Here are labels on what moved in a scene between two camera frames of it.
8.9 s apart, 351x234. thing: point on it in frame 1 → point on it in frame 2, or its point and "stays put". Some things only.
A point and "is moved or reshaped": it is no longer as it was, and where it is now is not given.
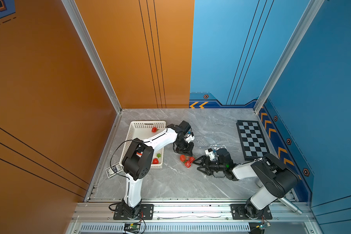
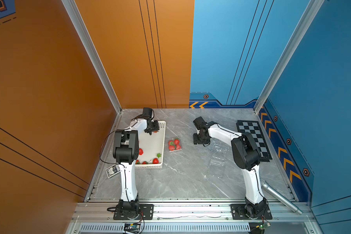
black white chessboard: (253, 143) stays put
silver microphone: (290, 205) stays put
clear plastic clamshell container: (186, 161) is moved or reshaped
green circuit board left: (132, 225) stays put
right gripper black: (204, 159) → (195, 140)
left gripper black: (189, 150) → (157, 127)
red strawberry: (191, 159) → (176, 146)
